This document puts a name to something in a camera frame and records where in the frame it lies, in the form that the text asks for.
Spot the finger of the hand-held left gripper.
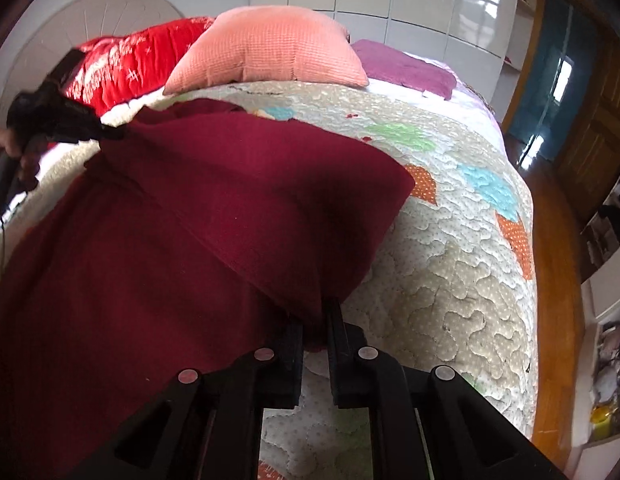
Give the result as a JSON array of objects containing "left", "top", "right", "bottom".
[{"left": 54, "top": 105, "right": 128, "bottom": 143}]

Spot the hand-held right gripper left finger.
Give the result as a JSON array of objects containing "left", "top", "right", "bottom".
[{"left": 60, "top": 320, "right": 305, "bottom": 480}]

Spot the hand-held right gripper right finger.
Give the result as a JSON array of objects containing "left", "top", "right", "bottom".
[{"left": 326, "top": 297, "right": 566, "bottom": 480}]

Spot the dark red garment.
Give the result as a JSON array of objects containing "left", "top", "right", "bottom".
[{"left": 0, "top": 99, "right": 415, "bottom": 480}]

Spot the person's left hand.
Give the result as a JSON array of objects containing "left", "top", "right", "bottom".
[{"left": 0, "top": 129, "right": 41, "bottom": 192}]

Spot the red floral pillow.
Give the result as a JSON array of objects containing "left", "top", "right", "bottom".
[{"left": 60, "top": 16, "right": 215, "bottom": 118}]

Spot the white round headboard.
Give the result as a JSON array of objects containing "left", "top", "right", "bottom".
[{"left": 0, "top": 0, "right": 185, "bottom": 106}]

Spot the heart patterned quilt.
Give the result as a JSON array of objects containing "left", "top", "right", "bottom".
[{"left": 0, "top": 80, "right": 536, "bottom": 480}]

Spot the pink pillow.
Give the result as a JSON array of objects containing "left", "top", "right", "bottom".
[{"left": 163, "top": 6, "right": 369, "bottom": 95}]

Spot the yellow container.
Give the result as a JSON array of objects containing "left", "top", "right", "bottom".
[{"left": 590, "top": 405, "right": 613, "bottom": 441}]

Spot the white shelf unit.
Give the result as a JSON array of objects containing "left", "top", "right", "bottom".
[{"left": 580, "top": 160, "right": 620, "bottom": 443}]

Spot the purple cloth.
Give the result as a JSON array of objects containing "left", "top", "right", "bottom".
[{"left": 351, "top": 39, "right": 458, "bottom": 101}]

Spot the wooden door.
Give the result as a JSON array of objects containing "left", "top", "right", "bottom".
[{"left": 555, "top": 25, "right": 620, "bottom": 221}]

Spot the blue glass door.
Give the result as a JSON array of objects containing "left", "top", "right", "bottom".
[{"left": 507, "top": 0, "right": 598, "bottom": 161}]

